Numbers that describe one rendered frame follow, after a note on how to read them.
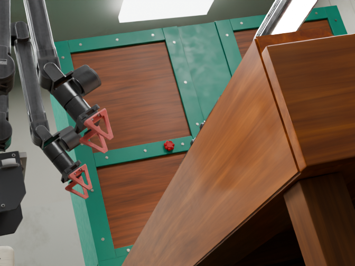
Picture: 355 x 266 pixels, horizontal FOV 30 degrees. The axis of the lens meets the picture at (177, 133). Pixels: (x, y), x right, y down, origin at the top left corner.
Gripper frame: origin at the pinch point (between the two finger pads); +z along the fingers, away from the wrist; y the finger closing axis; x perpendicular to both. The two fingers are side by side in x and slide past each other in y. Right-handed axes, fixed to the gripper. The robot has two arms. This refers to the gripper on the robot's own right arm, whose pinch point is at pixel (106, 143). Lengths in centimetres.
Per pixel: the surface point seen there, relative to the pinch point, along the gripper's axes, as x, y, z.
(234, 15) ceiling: -218, 219, -69
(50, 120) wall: -78, 268, -94
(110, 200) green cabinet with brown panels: -17, 86, 1
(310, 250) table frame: 22, -90, 45
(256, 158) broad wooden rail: 16, -84, 32
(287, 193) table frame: 18, -88, 38
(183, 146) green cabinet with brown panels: -55, 83, 2
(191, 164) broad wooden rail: 10, -54, 24
